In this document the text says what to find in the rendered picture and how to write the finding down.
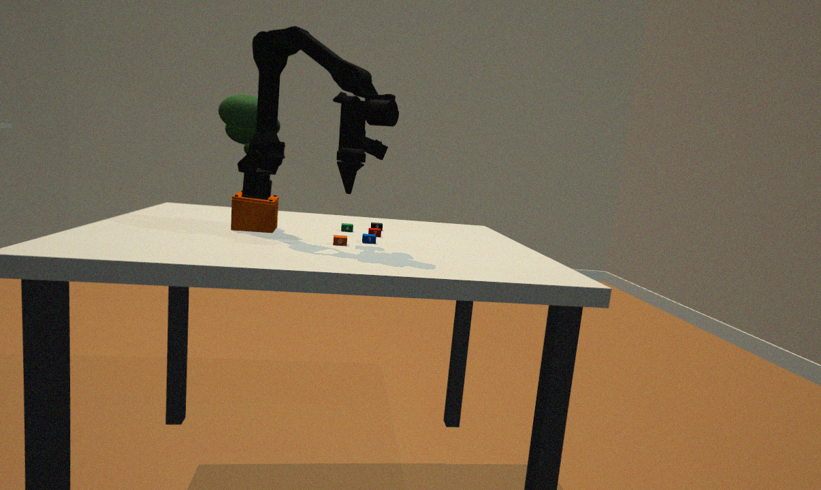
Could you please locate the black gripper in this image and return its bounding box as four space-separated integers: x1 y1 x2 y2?
337 123 366 194

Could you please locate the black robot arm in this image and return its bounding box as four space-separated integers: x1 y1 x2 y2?
238 27 399 200

